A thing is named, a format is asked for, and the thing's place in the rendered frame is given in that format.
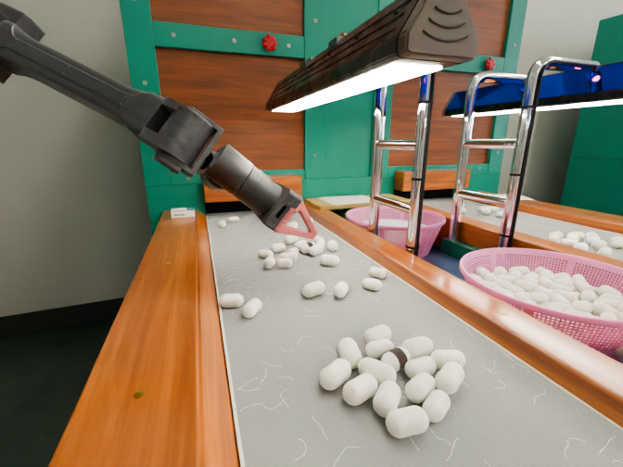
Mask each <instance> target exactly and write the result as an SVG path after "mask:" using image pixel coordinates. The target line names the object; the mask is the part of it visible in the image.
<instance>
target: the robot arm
mask: <svg viewBox="0 0 623 467"><path fill-rule="evenodd" d="M44 36H45V32H44V31H43V30H42V29H41V28H40V27H39V26H38V25H37V24H36V23H35V22H34V21H33V20H32V19H30V18H29V17H28V16H27V15H26V14H25V13H23V12H21V11H19V10H17V9H16V8H14V7H12V6H8V5H6V4H4V3H2V2H0V83H2V84H4V83H5V82H6V80H7V79H8V78H9V77H10V76H11V74H12V73H13V74H16V75H19V76H25V77H29V78H32V79H34V80H36V81H38V82H41V83H43V84H45V85H47V86H49V87H51V88H52V89H54V90H56V91H58V92H60V93H62V94H64V95H66V96H67V97H69V98H71V99H73V100H75V101H77V102H79V103H81V104H83V105H84V106H86V107H89V108H91V109H92V110H94V111H96V112H98V113H99V114H101V115H103V116H105V117H107V118H109V119H111V120H114V121H115V122H117V123H119V124H120V125H122V126H124V127H125V128H127V129H129V130H130V131H131V132H132V133H133V134H134V135H135V136H136V137H137V138H138V139H139V140H141V141H142V142H143V143H145V144H146V145H149V146H151V147H152V148H153V149H154V150H155V151H156V153H155V154H156V155H155V156H154V159H155V160H156V161H157V162H159V163H160V164H162V165H163V166H165V167H166V168H168V169H169V170H172V171H173V172H175V173H176V174H178V173H179V172H180V171H181V172H182V173H184V174H185V175H187V176H188V177H190V178H192V177H193V176H194V175H195V173H198V174H199V175H200V178H201V181H202V182H203V183H204V184H205V185H206V186H207V187H208V188H209V189H211V190H215V191H220V190H226V191H227V192H228V193H230V194H233V195H234V196H235V197H236V198H237V199H238V200H239V201H241V202H242V203H243V204H245V205H246V206H247V207H249V208H250V209H252V210H253V212H254V213H255V214H256V215H257V217H258V218H259V219H260V220H261V222H262V223H263V224H264V225H265V226H267V227H268V228H270V229H272V230H273V231H274V232H276V233H280V234H290V235H295V236H299V237H304V238H308V239H314V237H315V236H316V235H317V234H318V233H317V231H316V229H315V227H314V225H313V223H312V220H311V218H310V216H309V213H308V211H307V209H306V208H305V205H304V203H303V201H302V200H303V198H302V197H301V196H299V195H298V194H297V193H296V192H295V191H293V190H291V189H289V188H287V187H285V186H283V185H282V184H280V183H276V182H274V181H273V180H272V179H271V178H270V177H268V176H267V175H266V174H265V173H263V172H262V171H261V170H258V169H257V168H256V167H255V166H254V165H253V164H252V163H251V162H250V161H249V160H247V159H246V158H245V157H244V156H242V155H241V154H240V153H239V152H237V151H236V150H235V149H234V148H233V147H231V146H230V145H229V144H227V145H224V146H222V147H221V148H220V149H219V150H217V151H216V152H213V151H212V150H211V149H212V148H213V147H214V145H215V144H216V142H217V141H218V139H219V138H220V136H221V135H222V133H223V131H224V129H223V128H222V127H220V126H219V125H218V124H216V123H215V122H214V121H212V120H211V119H209V118H208V117H207V116H205V115H204V114H203V113H201V112H200V111H198V110H197V109H195V108H194V107H187V106H185V105H183V104H181V103H179V102H177V101H175V100H173V99H171V98H169V97H168V96H166V98H164V97H162V96H160V95H157V94H155V93H151V92H144V91H140V90H137V89H134V88H132V87H130V86H127V85H125V84H123V83H121V82H118V81H116V80H114V79H112V78H110V77H109V76H107V75H105V74H103V73H101V72H99V71H97V70H95V69H92V68H90V67H88V66H86V65H84V64H83V63H81V62H79V61H77V60H75V59H73V58H71V57H68V56H66V55H64V54H62V53H60V52H58V51H57V50H55V49H53V48H51V47H49V46H47V45H45V44H42V43H40V41H41V39H42V38H43V37H44ZM212 135H213V136H212ZM211 136H212V137H211ZM210 137H211V139H210ZM209 139H210V140H209ZM206 143H207V144H206ZM204 145H205V147H204ZM203 147H204V148H203ZM201 150H202V151H201ZM200 151H201V153H200ZM199 153H200V154H199ZM198 154H199V156H198ZM197 156H198V157H197ZM196 158H197V159H196ZM195 159H196V161H195ZM194 161H195V162H194ZM192 164H193V165H192ZM191 165H192V167H191ZM190 167H191V168H190ZM296 212H298V213H299V215H300V217H301V218H302V219H303V221H304V223H305V224H306V226H307V228H308V231H307V232H306V231H302V230H300V229H297V228H294V227H291V226H288V225H286V224H287V223H288V222H289V220H290V219H291V218H292V216H293V215H294V214H295V213H296Z"/></svg>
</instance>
